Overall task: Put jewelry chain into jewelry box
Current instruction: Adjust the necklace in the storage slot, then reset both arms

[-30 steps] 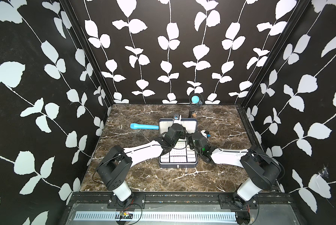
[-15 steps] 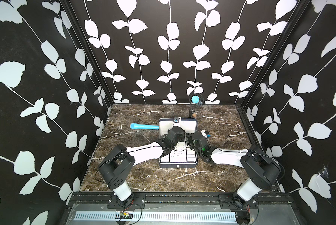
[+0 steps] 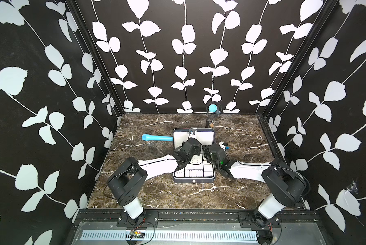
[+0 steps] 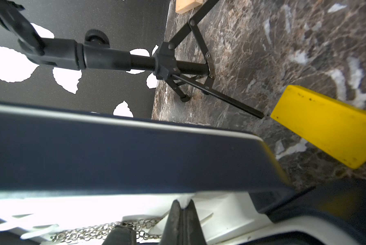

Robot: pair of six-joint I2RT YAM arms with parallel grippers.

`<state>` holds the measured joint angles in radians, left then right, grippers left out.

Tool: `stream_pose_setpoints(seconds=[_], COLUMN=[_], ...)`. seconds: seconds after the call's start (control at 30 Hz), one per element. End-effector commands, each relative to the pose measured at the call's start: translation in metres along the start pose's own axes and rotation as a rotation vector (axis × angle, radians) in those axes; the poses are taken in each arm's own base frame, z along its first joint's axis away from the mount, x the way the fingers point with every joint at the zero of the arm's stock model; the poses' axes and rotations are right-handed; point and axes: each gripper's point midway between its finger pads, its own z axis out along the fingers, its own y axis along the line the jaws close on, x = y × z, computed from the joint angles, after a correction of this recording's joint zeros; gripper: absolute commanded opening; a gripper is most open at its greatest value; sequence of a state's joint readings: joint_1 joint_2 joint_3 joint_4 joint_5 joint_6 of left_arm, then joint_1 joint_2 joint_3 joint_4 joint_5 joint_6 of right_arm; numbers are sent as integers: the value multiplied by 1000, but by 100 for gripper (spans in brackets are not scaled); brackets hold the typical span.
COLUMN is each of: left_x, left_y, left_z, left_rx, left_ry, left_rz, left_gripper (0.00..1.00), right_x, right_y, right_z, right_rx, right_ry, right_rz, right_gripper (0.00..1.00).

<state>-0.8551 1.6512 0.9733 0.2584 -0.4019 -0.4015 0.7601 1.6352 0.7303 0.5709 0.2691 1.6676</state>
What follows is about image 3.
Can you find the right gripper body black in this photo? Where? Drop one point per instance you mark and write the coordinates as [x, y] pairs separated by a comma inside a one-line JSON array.
[[208, 155]]

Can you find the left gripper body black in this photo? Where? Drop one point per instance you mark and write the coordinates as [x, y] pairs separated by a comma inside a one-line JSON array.
[[196, 152]]

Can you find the navy jewelry box white lining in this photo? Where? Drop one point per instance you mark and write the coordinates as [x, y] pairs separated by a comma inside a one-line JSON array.
[[198, 170]]

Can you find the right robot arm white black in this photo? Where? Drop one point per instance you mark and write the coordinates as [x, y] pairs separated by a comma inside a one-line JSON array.
[[286, 185]]

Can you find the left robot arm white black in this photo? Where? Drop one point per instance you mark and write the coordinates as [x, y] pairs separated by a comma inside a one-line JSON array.
[[126, 182]]

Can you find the blue microphone on tripod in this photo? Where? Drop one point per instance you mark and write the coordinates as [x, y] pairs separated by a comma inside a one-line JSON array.
[[213, 109]]

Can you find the blue cylindrical tool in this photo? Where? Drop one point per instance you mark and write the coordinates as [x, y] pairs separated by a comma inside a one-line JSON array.
[[147, 137]]

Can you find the small green circuit board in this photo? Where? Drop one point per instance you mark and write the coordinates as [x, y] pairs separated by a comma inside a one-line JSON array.
[[136, 235]]

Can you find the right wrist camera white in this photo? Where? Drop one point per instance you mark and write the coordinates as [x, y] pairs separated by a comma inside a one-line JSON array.
[[224, 145]]

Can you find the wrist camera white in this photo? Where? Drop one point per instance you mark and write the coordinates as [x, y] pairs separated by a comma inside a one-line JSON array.
[[192, 132], [224, 145]]

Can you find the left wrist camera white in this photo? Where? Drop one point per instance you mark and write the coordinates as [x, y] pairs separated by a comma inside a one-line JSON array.
[[192, 132]]

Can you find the white perforated cable duct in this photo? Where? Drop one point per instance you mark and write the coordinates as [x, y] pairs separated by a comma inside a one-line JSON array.
[[173, 235]]

